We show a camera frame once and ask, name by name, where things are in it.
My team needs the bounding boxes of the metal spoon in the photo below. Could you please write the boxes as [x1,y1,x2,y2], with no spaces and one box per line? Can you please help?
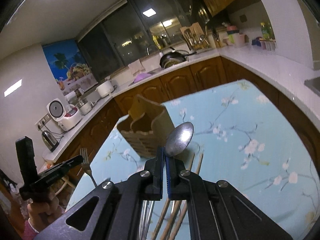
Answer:
[164,122,194,157]

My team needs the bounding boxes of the wooden chopstick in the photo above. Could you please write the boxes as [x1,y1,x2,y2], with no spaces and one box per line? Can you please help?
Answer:
[151,152,196,240]
[159,152,205,240]

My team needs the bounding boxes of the metal fork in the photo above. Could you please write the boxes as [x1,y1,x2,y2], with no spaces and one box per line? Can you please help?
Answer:
[80,148,97,187]

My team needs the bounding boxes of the dark kitchen window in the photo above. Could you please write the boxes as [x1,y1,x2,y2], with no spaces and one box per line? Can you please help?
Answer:
[78,0,194,81]

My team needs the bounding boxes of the person's left hand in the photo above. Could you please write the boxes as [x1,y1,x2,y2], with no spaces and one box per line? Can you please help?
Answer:
[27,188,63,232]

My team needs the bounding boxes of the metal chopstick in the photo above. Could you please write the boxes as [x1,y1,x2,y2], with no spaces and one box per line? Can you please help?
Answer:
[139,200,149,239]
[144,200,155,239]

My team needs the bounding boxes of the steel electric kettle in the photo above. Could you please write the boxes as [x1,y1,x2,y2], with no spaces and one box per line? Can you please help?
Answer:
[41,130,59,152]

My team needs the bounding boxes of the wooden utensil holder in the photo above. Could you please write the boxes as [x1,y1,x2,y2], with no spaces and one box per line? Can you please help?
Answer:
[116,95,175,158]

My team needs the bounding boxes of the white rice cooker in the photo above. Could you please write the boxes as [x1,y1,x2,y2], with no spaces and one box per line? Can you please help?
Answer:
[47,98,82,132]

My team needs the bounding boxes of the blue floral tablecloth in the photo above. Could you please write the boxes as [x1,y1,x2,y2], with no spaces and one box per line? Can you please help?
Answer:
[65,79,320,240]

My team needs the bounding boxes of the small white cooker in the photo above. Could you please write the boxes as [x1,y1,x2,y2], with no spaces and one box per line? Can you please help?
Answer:
[76,98,94,115]

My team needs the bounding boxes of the white round pot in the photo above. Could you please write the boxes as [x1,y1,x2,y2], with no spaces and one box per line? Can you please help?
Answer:
[95,80,115,98]

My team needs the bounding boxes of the purple cutting mat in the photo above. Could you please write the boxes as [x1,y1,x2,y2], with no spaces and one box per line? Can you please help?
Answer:
[133,73,152,83]

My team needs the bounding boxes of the wooden lower cabinets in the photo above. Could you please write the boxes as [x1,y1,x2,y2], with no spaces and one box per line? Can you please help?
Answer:
[53,56,319,168]

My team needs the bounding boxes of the black wok pan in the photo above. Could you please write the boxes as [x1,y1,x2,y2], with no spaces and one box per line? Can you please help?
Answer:
[159,47,197,69]

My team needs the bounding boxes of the tropical beach poster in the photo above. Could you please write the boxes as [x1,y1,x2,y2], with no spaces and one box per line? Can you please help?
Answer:
[42,39,98,95]

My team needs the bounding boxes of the countertop utensil rack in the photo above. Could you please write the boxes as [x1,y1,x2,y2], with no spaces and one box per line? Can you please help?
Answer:
[180,22,210,51]

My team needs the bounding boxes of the pastel stacked bowls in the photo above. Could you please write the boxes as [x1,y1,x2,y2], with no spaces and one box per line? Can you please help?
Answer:
[225,25,246,47]

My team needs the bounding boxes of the green yellow bottle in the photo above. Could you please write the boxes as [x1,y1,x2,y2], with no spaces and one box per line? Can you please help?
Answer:
[260,22,270,40]

